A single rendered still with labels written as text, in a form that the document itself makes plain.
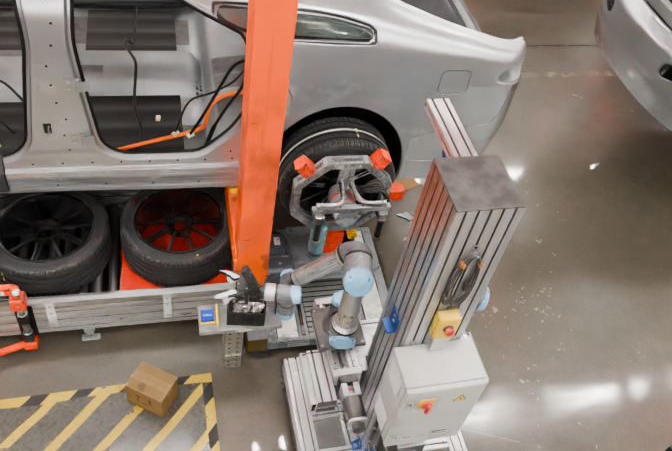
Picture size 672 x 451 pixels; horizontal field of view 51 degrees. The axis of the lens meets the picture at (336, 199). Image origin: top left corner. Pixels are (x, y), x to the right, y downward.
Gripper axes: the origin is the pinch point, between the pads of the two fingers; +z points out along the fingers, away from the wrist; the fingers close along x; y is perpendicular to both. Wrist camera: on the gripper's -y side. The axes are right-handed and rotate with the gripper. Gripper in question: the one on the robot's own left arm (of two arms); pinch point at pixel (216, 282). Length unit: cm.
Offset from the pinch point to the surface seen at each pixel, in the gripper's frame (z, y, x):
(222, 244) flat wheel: 7, 62, 89
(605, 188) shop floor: -275, 93, 235
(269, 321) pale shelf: -24, 73, 46
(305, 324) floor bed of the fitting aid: -46, 108, 77
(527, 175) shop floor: -212, 93, 238
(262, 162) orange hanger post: -12, -27, 49
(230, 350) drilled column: -5, 100, 46
